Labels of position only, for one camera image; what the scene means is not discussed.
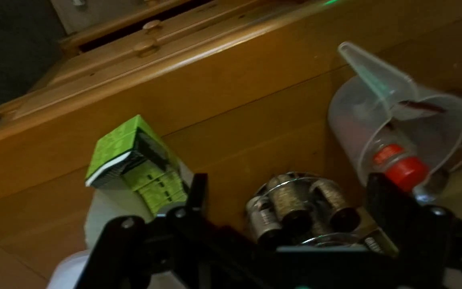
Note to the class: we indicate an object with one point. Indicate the clear plastic measuring jug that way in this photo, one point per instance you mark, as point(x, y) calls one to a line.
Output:
point(369, 112)

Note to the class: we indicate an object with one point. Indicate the glass spice jar black cap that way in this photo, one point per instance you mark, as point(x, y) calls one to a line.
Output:
point(336, 205)
point(265, 225)
point(289, 201)

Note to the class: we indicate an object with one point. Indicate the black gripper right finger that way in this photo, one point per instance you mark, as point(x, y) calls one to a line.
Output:
point(388, 197)

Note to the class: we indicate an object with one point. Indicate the red capped spice container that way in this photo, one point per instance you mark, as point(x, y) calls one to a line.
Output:
point(405, 168)

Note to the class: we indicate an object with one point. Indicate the round wooden drawer knob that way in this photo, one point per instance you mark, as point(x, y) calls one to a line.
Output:
point(146, 48)
point(153, 24)

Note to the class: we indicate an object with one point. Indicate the brown edged tea packet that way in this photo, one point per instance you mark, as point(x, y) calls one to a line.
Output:
point(417, 106)

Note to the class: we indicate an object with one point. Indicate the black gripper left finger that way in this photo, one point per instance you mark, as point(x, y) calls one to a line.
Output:
point(198, 189)

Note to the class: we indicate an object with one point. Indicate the green tea box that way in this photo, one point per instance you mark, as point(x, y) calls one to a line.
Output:
point(135, 146)

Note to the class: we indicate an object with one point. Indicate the wooden drawer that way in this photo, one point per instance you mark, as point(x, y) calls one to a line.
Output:
point(119, 21)
point(199, 37)

